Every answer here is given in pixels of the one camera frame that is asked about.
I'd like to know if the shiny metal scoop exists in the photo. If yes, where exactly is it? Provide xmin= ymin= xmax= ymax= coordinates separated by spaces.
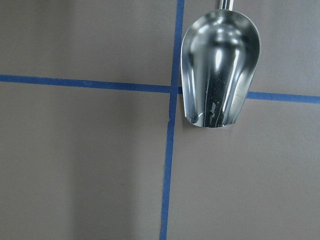
xmin=180 ymin=0 xmax=261 ymax=128

